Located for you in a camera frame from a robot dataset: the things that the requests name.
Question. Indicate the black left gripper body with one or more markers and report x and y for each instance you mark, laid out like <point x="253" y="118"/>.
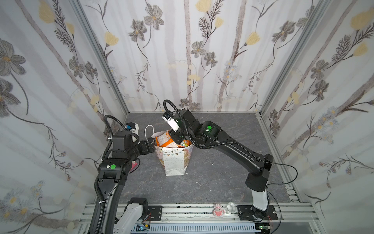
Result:
<point x="142" y="148"/>

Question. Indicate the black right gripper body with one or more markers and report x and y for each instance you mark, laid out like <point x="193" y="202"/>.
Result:
<point x="177" y="136"/>

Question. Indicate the orange white snack packet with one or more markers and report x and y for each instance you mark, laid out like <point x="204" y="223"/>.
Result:
<point x="165" y="140"/>

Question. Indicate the white cartoon paper bag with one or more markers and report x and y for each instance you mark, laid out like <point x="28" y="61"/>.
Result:
<point x="174" y="160"/>

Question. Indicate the orange mango snack packet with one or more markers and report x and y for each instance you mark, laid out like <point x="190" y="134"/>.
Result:
<point x="184" y="143"/>

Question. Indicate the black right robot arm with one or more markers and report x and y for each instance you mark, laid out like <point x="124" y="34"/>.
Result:
<point x="208" y="135"/>

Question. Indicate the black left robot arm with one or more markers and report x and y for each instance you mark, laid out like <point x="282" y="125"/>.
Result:
<point x="123" y="149"/>

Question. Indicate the clear glass ornament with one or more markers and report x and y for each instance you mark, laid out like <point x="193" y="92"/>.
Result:
<point x="231" y="207"/>

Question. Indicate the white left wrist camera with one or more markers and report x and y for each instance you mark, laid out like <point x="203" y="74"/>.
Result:
<point x="133" y="128"/>

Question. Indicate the white vented cable duct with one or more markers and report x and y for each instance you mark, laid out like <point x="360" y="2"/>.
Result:
<point x="198" y="228"/>

